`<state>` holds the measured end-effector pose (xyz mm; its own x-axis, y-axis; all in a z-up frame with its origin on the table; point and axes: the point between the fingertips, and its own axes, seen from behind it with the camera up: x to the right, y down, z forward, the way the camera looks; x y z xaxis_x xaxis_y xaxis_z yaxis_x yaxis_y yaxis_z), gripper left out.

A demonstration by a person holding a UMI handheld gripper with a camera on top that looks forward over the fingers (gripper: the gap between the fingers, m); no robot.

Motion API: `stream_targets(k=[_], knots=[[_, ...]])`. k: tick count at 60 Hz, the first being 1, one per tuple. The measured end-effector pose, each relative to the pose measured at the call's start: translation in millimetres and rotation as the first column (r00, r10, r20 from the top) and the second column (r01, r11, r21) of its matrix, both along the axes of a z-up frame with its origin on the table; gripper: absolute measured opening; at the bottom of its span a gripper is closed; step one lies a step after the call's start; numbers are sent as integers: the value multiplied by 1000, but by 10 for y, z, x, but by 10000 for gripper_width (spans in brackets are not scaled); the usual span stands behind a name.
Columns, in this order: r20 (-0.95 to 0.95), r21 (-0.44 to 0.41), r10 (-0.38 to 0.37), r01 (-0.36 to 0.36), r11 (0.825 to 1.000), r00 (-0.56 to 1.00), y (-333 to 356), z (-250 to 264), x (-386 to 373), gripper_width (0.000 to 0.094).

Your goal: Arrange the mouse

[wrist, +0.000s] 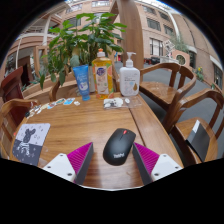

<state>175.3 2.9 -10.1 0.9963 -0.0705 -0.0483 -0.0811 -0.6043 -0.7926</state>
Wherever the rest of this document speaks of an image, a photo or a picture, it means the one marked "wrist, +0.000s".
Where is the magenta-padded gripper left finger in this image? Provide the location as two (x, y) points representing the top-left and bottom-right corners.
(42, 142), (95, 185)

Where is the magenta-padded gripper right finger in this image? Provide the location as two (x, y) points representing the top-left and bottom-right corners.
(132, 142), (184, 186)

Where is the black computer mouse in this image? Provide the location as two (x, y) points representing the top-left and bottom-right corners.
(102, 127), (137, 167)

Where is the grey white cartoon mouse pad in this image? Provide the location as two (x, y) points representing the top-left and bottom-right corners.
(11, 122), (51, 167)

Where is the black flat box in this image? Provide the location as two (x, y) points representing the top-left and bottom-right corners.
(185, 119), (211, 163)

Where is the blue picture sticker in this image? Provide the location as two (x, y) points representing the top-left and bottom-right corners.
(63, 97), (76, 106)

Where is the clear plastic bag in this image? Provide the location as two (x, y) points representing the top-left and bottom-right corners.
(102, 96), (143, 110)

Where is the blue squeeze tube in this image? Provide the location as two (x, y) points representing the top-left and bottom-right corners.
(72, 64), (92, 102)

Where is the white pump bottle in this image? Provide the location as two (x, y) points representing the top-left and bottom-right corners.
(118, 51), (141, 98)

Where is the orange dish soap bottle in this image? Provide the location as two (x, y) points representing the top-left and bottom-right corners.
(91, 48), (115, 100)

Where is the yellow flowering plant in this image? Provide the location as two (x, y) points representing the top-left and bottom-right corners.
(194, 66), (205, 83)

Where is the black parked car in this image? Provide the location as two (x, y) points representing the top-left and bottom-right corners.
(149, 56), (162, 65)

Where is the green plant in white pot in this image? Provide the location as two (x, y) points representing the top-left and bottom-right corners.
(38, 12), (128, 94)

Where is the dark red wooden pedestal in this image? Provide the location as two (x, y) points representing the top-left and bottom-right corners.
(0, 65), (25, 103)

